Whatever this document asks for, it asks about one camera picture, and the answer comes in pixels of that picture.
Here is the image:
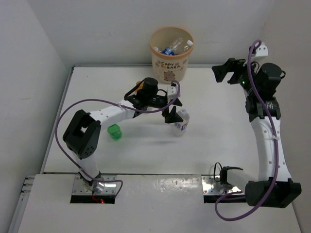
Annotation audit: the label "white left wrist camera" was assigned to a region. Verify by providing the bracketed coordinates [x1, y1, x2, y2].
[166, 83, 179, 102]

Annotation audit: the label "metal base plate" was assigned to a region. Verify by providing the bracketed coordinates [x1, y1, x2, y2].
[201, 175, 241, 196]
[72, 174, 117, 196]

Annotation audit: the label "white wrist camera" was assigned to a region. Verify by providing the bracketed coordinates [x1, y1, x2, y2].
[166, 83, 179, 102]
[252, 42, 268, 59]

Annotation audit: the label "blue label Pocari bottle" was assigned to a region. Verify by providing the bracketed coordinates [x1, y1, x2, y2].
[161, 47, 175, 56]

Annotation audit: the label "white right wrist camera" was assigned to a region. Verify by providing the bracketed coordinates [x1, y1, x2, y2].
[252, 42, 268, 59]

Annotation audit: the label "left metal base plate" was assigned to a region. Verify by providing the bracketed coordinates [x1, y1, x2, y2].
[72, 174, 117, 196]

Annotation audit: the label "clear bottle blue white cap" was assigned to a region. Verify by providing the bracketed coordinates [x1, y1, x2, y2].
[170, 37, 184, 54]

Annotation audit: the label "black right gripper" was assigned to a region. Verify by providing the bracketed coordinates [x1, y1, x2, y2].
[212, 56, 260, 96]

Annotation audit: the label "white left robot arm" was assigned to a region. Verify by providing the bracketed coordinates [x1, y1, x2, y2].
[62, 77, 183, 187]

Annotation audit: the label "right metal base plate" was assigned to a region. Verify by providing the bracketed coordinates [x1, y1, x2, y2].
[201, 175, 241, 196]

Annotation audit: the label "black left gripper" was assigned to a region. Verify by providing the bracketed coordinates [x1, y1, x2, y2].
[146, 94, 183, 123]

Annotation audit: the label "orange juice bottle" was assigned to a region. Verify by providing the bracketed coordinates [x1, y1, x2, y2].
[135, 81, 143, 93]

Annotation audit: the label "green plastic bottle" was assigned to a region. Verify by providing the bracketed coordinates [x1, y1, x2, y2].
[107, 124, 122, 141]

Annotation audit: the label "clear bottle blue label tall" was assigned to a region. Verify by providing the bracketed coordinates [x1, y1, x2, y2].
[182, 40, 193, 52]

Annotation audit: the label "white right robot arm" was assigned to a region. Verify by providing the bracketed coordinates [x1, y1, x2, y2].
[212, 58, 302, 208]

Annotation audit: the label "beige capybara plastic bin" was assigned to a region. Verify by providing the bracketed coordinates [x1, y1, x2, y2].
[150, 26, 194, 83]

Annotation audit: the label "clear bottle orange blue label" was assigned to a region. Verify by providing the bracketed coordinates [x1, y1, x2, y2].
[173, 109, 190, 136]

